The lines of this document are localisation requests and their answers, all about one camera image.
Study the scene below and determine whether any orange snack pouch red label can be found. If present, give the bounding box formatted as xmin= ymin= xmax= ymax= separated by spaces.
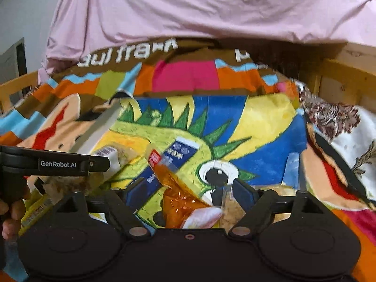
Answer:
xmin=145 ymin=144 xmax=223 ymax=229

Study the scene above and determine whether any pink bed sheet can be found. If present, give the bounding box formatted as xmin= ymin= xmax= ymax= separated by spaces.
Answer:
xmin=38 ymin=0 xmax=375 ymax=82

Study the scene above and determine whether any yellow green snack bar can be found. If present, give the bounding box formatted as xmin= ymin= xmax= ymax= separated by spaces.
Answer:
xmin=19 ymin=190 xmax=53 ymax=236

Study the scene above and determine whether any person's left hand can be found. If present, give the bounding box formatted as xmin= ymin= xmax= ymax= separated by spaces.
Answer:
xmin=1 ymin=177 xmax=31 ymax=241

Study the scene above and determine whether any clear mixed nut packet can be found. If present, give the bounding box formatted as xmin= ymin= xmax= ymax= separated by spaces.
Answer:
xmin=43 ymin=143 xmax=139 ymax=199

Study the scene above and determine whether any colourful monkey print blanket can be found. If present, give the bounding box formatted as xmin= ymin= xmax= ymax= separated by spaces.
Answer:
xmin=1 ymin=37 xmax=375 ymax=281

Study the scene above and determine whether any colourful dinosaur tin tray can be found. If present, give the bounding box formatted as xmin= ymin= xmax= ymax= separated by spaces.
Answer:
xmin=71 ymin=94 xmax=307 ymax=228

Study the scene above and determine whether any clear bag brown floss snack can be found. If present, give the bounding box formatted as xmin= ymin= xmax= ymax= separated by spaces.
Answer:
xmin=219 ymin=185 xmax=296 ymax=233

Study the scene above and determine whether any grey door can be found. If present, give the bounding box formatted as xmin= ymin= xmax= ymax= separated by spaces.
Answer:
xmin=0 ymin=38 xmax=27 ymax=83

